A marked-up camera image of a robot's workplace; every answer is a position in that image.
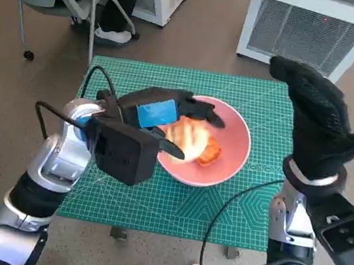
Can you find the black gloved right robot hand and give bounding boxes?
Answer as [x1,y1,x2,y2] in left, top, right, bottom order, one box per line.
[254,54,354,188]

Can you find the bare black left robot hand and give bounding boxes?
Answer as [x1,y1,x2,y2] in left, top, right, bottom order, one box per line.
[109,80,230,165]

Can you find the round toy bread bun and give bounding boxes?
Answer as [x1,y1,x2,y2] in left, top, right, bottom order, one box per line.
[160,117,214,167]

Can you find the rectangular toy bread loaf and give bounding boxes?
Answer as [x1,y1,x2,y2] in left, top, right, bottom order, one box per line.
[194,134,225,169]

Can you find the pink bowl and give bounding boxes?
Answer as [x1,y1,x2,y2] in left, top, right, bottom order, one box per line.
[153,90,257,194]

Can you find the large white mesh cabinet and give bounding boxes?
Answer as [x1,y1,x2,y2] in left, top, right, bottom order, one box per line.
[234,0,354,87]

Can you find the green cutting mat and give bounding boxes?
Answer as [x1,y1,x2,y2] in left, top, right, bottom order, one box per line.
[54,52,304,254]

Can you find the person in chair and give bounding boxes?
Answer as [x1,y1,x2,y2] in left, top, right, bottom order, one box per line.
[55,0,146,50]

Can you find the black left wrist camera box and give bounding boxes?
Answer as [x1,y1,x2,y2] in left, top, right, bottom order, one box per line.
[81,116,162,189]

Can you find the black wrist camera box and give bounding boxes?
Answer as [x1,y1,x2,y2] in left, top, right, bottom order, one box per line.
[81,116,162,189]
[298,189,354,265]

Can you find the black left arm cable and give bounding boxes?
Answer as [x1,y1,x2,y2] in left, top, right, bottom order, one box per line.
[79,64,130,122]

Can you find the thin black left wrist cable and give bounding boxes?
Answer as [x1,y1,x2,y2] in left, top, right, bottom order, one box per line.
[31,100,82,144]

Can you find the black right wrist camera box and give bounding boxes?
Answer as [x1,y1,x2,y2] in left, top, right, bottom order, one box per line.
[298,189,354,265]

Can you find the metal table bracket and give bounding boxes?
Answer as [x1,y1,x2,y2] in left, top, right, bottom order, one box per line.
[109,227,128,241]
[225,246,246,262]

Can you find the long black right arm cable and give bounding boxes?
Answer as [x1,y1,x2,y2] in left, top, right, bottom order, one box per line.
[198,169,286,265]

